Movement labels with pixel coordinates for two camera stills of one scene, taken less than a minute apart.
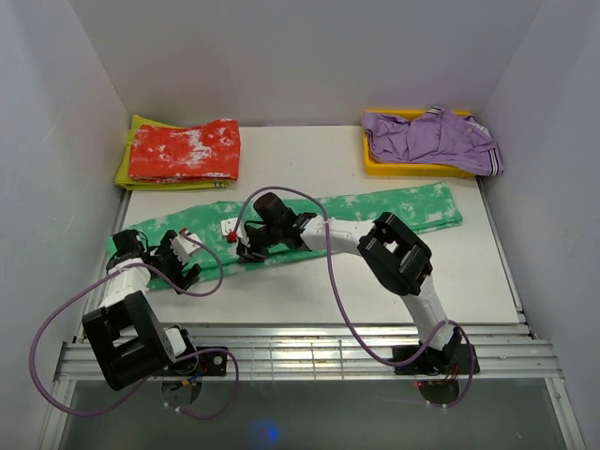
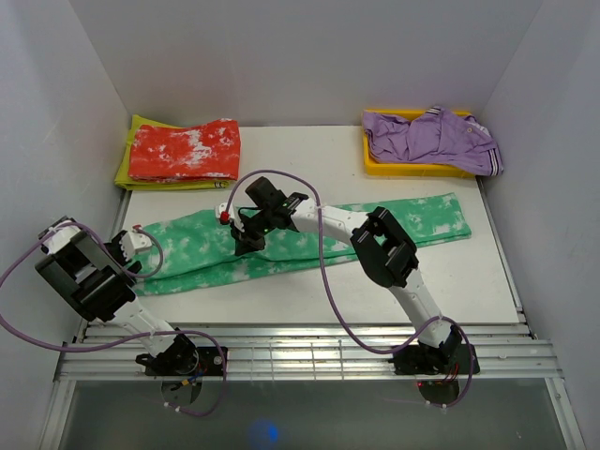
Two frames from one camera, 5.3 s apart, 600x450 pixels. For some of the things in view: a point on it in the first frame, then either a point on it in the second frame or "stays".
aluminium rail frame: (340, 352) stays
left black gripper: (183, 282) to (122, 261)
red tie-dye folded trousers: (210, 150) stays
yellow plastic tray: (376, 168) stays
